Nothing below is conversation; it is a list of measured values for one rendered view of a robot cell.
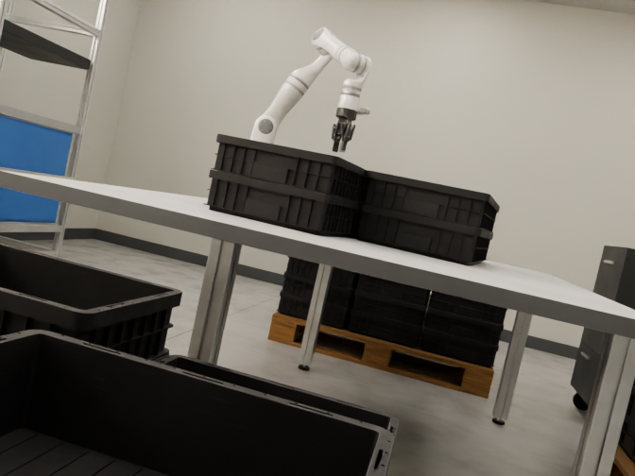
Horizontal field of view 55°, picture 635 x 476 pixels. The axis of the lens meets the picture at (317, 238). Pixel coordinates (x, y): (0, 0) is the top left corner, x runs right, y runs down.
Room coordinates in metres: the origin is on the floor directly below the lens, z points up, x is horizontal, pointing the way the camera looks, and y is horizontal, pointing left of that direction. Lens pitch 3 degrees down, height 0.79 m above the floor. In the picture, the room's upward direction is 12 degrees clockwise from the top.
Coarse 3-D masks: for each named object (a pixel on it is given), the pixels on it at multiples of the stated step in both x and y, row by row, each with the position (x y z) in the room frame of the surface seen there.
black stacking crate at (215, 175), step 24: (216, 192) 1.86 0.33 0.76; (240, 192) 1.84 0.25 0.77; (264, 192) 1.81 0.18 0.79; (288, 192) 1.77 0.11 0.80; (312, 192) 1.75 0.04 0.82; (240, 216) 1.84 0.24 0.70; (264, 216) 1.80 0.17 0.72; (288, 216) 1.78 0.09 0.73; (312, 216) 1.76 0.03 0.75; (336, 216) 1.87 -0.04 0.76
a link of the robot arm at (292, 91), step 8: (288, 80) 2.49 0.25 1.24; (296, 80) 2.48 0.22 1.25; (288, 88) 2.48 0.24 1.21; (296, 88) 2.48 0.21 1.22; (304, 88) 2.49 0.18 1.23; (280, 96) 2.50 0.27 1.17; (288, 96) 2.49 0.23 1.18; (296, 96) 2.49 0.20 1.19; (272, 104) 2.53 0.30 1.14; (280, 104) 2.51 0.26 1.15; (288, 104) 2.51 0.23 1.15; (272, 112) 2.53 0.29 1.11; (280, 112) 2.53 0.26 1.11; (280, 120) 2.54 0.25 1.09
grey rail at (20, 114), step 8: (0, 104) 3.14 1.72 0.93; (0, 112) 3.15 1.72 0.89; (8, 112) 3.20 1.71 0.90; (16, 112) 3.27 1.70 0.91; (24, 112) 3.32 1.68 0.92; (24, 120) 3.41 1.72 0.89; (32, 120) 3.40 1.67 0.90; (40, 120) 3.46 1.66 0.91; (48, 120) 3.53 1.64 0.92; (56, 120) 3.59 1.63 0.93; (56, 128) 3.71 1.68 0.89; (64, 128) 3.68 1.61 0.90; (72, 128) 3.75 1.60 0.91; (80, 128) 3.84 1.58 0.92
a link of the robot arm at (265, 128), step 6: (258, 120) 2.46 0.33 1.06; (264, 120) 2.45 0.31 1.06; (270, 120) 2.46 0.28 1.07; (258, 126) 2.45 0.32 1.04; (264, 126) 2.45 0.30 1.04; (270, 126) 2.46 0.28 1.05; (276, 126) 2.47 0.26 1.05; (252, 132) 2.46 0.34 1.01; (258, 132) 2.45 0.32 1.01; (264, 132) 2.46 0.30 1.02; (270, 132) 2.46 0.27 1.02; (252, 138) 2.46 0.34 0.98; (258, 138) 2.46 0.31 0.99; (264, 138) 2.46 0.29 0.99; (270, 138) 2.46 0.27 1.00
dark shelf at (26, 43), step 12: (12, 24) 3.16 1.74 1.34; (12, 36) 3.21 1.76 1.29; (24, 36) 3.25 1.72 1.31; (36, 36) 3.34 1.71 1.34; (12, 48) 3.66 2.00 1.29; (24, 48) 3.56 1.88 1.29; (36, 48) 3.46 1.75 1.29; (48, 48) 3.45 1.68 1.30; (60, 48) 3.55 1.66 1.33; (48, 60) 3.86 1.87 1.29; (60, 60) 3.74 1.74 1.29; (72, 60) 3.67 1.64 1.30; (84, 60) 3.78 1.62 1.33
